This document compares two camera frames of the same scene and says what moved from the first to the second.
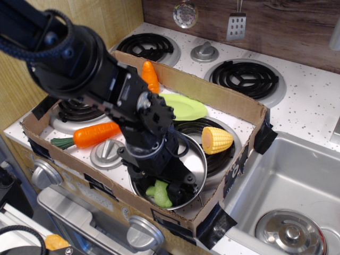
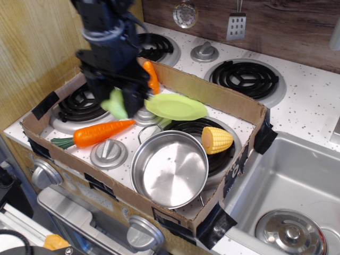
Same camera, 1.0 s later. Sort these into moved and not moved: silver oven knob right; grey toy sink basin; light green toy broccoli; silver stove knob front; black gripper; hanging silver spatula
Moved: black gripper; light green toy broccoli
Not moved: silver oven knob right; grey toy sink basin; hanging silver spatula; silver stove knob front
